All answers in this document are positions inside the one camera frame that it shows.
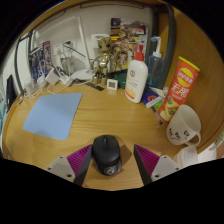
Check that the blue model kit box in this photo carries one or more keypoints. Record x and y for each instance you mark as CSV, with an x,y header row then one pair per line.
x,y
38,61

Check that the dark green container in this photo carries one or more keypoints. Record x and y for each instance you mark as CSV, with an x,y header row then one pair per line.
x,y
121,80

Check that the blue spray bottle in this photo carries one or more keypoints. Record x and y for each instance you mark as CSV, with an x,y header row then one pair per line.
x,y
155,68

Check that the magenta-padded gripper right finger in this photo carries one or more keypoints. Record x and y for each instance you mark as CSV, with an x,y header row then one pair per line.
x,y
163,166

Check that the large white power adapter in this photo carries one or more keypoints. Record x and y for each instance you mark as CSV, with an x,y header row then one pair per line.
x,y
52,76

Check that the white wall socket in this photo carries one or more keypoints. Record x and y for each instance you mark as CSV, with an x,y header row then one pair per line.
x,y
58,49
71,45

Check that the white red-capped lotion bottle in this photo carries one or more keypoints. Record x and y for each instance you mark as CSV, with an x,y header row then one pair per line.
x,y
136,81

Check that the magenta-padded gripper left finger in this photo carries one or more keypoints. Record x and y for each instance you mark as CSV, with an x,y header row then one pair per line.
x,y
61,165

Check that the pale green striped cloth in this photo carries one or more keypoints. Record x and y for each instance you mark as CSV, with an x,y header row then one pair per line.
x,y
218,140

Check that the dark pen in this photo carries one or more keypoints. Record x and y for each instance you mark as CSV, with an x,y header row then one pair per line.
x,y
157,116

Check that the blue tissue pack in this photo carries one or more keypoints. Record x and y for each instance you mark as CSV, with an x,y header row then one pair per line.
x,y
150,97

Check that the stainless steel cup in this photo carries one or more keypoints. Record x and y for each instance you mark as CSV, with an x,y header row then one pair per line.
x,y
68,65

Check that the light blue mouse pad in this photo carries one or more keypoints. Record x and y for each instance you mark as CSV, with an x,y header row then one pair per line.
x,y
53,115

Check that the grey gooseneck plug light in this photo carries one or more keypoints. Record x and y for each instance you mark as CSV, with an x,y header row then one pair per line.
x,y
67,43

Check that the grey metal frame post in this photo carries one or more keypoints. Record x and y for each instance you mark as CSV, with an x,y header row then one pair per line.
x,y
169,46
17,66

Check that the black computer mouse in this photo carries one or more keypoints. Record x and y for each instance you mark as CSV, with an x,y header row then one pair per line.
x,y
106,155

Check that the small white charger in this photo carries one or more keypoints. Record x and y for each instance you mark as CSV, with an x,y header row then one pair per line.
x,y
41,81

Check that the golden tree creature figurine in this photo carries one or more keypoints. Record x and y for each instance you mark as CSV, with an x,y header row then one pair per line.
x,y
101,61

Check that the white desk lamp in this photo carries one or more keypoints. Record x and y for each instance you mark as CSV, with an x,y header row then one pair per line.
x,y
83,74

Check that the clear plastic cup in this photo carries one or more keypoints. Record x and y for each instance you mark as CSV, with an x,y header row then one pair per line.
x,y
29,86

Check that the small white desk clock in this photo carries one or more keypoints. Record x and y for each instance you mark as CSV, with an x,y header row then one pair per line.
x,y
112,84

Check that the white power strip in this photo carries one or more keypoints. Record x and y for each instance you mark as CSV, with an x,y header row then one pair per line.
x,y
66,80

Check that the white mug with doodles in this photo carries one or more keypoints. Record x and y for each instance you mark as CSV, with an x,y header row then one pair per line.
x,y
182,125

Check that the colourful poster box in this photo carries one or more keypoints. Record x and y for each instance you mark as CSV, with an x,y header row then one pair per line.
x,y
133,28

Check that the flat black strip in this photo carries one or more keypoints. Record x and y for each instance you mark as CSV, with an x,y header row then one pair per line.
x,y
95,86

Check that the red potato chips can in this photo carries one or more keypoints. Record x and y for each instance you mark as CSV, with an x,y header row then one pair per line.
x,y
180,88

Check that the white wall-mounted box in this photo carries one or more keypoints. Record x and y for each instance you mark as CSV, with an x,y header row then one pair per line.
x,y
100,38

